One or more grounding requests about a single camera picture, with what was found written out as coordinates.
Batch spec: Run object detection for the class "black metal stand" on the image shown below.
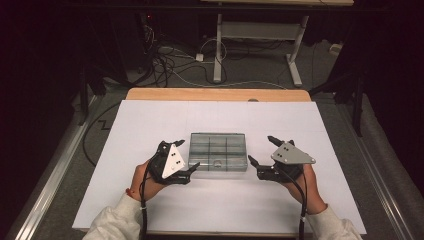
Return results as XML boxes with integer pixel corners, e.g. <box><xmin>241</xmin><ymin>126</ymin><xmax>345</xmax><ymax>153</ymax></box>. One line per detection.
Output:
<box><xmin>309</xmin><ymin>66</ymin><xmax>367</xmax><ymax>138</ymax></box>
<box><xmin>77</xmin><ymin>63</ymin><xmax>108</xmax><ymax>127</ymax></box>

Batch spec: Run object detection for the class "black floor cable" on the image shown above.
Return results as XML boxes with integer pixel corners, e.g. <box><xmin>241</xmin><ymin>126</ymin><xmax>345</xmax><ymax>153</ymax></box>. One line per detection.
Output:
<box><xmin>81</xmin><ymin>101</ymin><xmax>122</xmax><ymax>168</ymax></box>

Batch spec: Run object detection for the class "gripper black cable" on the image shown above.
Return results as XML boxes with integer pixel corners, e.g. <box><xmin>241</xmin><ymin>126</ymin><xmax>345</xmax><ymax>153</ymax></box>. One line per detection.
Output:
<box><xmin>272</xmin><ymin>164</ymin><xmax>308</xmax><ymax>240</ymax></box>
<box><xmin>139</xmin><ymin>151</ymin><xmax>162</xmax><ymax>240</ymax></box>

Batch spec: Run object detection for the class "person's right hand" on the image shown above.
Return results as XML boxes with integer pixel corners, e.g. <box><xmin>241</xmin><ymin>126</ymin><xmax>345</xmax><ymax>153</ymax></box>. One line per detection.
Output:
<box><xmin>282</xmin><ymin>162</ymin><xmax>328</xmax><ymax>216</ymax></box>

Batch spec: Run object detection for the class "tangle of floor cables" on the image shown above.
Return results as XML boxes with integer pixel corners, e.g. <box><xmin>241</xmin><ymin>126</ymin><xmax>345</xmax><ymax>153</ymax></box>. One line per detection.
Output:
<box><xmin>141</xmin><ymin>13</ymin><xmax>229</xmax><ymax>89</ymax></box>

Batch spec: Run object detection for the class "white floor cable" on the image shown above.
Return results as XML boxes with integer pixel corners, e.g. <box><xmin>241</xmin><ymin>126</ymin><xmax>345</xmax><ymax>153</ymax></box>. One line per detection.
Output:
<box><xmin>171</xmin><ymin>68</ymin><xmax>288</xmax><ymax>91</ymax></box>

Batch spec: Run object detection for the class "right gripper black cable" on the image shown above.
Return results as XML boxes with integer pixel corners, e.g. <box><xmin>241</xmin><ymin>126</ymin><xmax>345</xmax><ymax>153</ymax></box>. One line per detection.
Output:
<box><xmin>272</xmin><ymin>164</ymin><xmax>308</xmax><ymax>240</ymax></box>

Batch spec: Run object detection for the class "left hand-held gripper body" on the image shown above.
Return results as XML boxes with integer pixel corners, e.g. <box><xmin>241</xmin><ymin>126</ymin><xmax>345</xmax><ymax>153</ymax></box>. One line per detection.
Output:
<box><xmin>147</xmin><ymin>140</ymin><xmax>193</xmax><ymax>186</ymax></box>

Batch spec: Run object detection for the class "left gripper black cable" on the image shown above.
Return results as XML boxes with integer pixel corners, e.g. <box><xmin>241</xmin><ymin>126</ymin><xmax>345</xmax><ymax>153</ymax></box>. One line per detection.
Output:
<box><xmin>139</xmin><ymin>151</ymin><xmax>162</xmax><ymax>240</ymax></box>

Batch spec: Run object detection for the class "aluminium floor rail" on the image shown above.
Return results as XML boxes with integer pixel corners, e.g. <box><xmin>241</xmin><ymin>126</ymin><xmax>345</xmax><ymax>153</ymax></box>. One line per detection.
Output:
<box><xmin>335</xmin><ymin>103</ymin><xmax>417</xmax><ymax>240</ymax></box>
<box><xmin>13</xmin><ymin>95</ymin><xmax>103</xmax><ymax>240</ymax></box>

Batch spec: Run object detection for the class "person's left hand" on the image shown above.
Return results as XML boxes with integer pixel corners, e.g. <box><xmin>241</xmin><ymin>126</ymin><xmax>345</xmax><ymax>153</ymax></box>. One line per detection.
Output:
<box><xmin>129</xmin><ymin>159</ymin><xmax>168</xmax><ymax>203</ymax></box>

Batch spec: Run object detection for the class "white table mat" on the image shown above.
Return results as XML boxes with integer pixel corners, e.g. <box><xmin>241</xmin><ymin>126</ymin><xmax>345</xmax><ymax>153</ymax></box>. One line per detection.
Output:
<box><xmin>72</xmin><ymin>99</ymin><xmax>368</xmax><ymax>236</ymax></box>

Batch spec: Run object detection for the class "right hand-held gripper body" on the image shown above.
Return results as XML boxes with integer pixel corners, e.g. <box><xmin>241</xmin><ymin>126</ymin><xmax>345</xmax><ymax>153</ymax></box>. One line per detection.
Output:
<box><xmin>256</xmin><ymin>139</ymin><xmax>317</xmax><ymax>184</ymax></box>

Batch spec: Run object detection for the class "white desk frame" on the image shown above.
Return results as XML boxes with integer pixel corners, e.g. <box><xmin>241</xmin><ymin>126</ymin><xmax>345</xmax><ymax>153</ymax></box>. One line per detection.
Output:
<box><xmin>199</xmin><ymin>0</ymin><xmax>355</xmax><ymax>88</ymax></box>

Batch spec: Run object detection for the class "clear plastic compartment box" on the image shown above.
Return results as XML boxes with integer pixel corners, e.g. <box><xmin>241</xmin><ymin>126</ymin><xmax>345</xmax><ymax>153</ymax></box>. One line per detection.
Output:
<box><xmin>187</xmin><ymin>132</ymin><xmax>249</xmax><ymax>173</ymax></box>

